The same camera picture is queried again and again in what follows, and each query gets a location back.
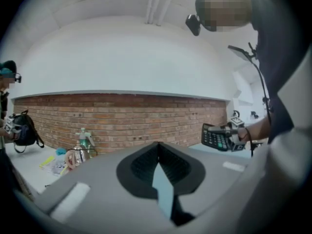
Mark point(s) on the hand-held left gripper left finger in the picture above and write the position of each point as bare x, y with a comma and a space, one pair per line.
126, 177

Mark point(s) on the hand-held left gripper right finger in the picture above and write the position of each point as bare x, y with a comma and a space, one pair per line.
192, 177

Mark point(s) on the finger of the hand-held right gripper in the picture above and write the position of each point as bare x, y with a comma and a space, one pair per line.
219, 130

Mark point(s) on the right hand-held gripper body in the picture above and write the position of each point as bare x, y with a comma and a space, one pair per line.
234, 136

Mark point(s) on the black calculator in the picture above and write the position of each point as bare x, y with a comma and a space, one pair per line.
212, 140

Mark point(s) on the person's right forearm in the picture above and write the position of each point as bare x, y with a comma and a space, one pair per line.
258, 129

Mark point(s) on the shiny metal kettle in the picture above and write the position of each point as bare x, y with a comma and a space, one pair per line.
78, 156

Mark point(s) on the green spray bottle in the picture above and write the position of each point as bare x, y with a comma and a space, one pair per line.
84, 138

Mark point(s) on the teal cloth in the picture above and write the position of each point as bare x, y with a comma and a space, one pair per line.
61, 151

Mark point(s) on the yellow-edged printed booklet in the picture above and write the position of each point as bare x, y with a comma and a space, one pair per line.
53, 167

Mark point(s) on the light grey table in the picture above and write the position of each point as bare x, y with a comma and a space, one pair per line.
29, 169

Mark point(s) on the person's dark top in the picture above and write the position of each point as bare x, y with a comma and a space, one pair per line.
275, 45

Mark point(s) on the black backpack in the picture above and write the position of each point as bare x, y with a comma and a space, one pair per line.
25, 133

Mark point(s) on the person's head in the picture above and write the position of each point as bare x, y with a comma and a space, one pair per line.
226, 6

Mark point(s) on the white ceiling pipes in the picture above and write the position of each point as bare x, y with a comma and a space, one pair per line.
157, 4

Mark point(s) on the black phone on mount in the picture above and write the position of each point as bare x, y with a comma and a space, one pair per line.
240, 52

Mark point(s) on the black head camera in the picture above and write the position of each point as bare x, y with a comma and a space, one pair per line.
193, 24

